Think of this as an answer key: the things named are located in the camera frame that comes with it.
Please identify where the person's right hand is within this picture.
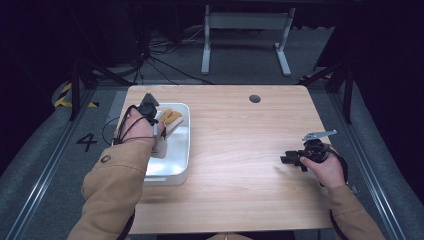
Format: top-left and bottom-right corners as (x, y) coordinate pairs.
(299, 145), (348, 191)

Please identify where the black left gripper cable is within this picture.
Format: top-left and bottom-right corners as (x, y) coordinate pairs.
(112, 104), (158, 146)

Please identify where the white plastic bin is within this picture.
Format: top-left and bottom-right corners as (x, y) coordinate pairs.
(112, 102), (192, 187)

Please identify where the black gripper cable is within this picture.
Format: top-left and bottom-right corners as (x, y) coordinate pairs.
(325, 147), (350, 240)
(112, 104), (158, 146)

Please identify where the thin black floor cable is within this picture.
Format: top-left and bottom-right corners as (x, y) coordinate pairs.
(101, 116), (121, 147)

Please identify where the bundle of black floor cables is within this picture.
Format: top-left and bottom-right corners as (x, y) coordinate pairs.
(131, 25), (215, 86)

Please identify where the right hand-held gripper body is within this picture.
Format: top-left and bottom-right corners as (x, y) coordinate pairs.
(299, 129), (338, 165)

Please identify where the grey metal desk frame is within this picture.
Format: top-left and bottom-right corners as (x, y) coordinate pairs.
(200, 4), (297, 78)

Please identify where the yellow black hazard tape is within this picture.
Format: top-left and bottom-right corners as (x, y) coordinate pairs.
(53, 82), (100, 109)

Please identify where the person's left hand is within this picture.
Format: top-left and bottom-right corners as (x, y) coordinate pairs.
(114, 107), (166, 150)

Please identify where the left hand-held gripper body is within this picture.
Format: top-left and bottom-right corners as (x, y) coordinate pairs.
(136, 91), (161, 125)

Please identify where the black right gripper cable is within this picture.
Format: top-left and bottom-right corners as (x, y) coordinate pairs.
(325, 147), (350, 240)

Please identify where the black metal stand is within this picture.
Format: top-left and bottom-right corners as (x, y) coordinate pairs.
(299, 59), (355, 125)
(68, 58), (134, 122)

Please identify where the cream glove with tan fingers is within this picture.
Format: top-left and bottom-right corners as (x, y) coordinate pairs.
(151, 108), (185, 160)

